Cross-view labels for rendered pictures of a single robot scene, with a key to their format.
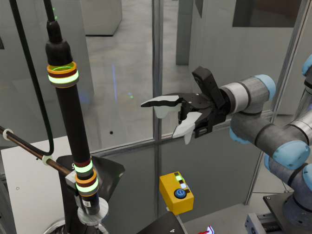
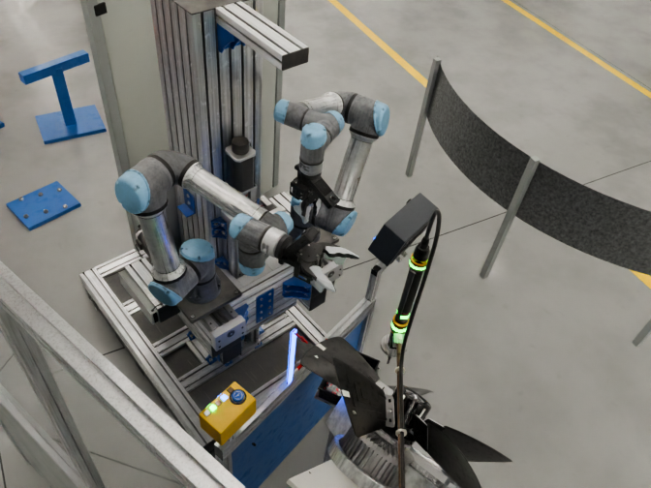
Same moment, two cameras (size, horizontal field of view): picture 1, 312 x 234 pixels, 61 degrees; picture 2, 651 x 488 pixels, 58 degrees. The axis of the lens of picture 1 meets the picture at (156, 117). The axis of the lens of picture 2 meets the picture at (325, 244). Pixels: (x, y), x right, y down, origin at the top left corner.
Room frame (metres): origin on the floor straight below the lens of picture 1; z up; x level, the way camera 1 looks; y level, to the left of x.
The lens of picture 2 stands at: (1.10, 0.77, 2.80)
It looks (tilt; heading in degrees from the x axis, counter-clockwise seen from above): 46 degrees down; 234
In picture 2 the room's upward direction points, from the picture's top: 7 degrees clockwise
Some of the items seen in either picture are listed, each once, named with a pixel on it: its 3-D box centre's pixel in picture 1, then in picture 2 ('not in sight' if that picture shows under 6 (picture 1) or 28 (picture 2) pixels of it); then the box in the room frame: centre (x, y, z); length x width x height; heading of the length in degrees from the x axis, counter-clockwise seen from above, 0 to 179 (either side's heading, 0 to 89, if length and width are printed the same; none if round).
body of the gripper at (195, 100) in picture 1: (205, 110); (300, 257); (0.54, -0.12, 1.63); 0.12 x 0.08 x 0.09; 121
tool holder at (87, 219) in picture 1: (87, 196); (395, 339); (0.38, 0.15, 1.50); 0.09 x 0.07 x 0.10; 56
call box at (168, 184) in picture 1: (175, 193); (228, 413); (0.78, -0.09, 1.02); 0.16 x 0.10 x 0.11; 21
